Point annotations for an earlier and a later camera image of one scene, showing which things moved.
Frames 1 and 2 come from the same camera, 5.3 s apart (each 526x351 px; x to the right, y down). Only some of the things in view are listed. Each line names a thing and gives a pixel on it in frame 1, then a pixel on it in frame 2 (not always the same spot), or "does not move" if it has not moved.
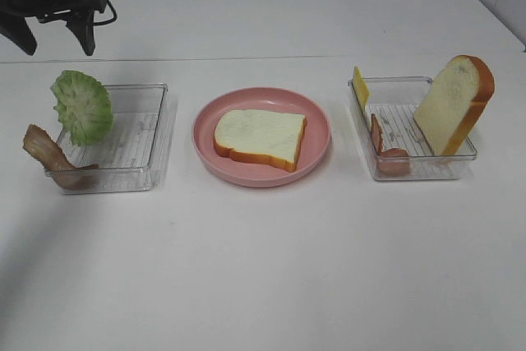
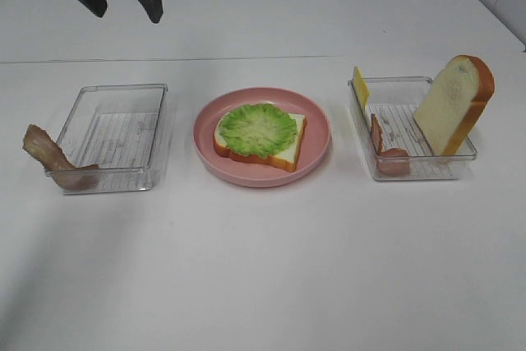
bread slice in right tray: (452, 102) does not move
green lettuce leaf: (83, 105) to (261, 130)
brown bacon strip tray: (39, 144) does not move
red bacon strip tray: (392, 162) does not move
